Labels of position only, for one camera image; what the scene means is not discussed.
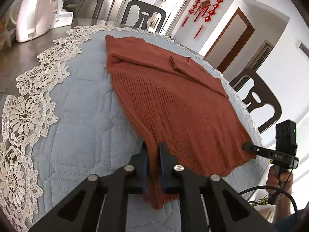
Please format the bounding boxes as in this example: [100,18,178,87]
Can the white plastic appliance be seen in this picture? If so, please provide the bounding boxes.
[14,0,53,43]

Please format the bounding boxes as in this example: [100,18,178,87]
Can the dark chair middle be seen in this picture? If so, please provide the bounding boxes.
[121,0,166,33]

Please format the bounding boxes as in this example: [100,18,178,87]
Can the dark chair right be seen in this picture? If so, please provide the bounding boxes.
[229,68,282,133]

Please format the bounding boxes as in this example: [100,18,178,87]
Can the light blue quilted mat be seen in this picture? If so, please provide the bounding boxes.
[31,30,269,231]

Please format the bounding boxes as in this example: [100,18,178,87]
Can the red Chinese knot decoration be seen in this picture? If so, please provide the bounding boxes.
[181,0,224,39]

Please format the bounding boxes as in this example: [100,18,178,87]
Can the brown wooden door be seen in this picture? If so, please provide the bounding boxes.
[204,8,255,73]

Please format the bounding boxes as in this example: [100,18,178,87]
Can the black cable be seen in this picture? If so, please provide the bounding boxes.
[237,188,299,224]

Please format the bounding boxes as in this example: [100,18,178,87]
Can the person's right hand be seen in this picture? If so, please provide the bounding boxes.
[266,165,293,194]

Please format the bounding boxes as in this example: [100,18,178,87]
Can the rust orange knit sweater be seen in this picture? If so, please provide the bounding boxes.
[105,35,254,210]

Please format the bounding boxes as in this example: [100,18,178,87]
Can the white tissue box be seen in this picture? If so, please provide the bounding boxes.
[50,0,73,29]

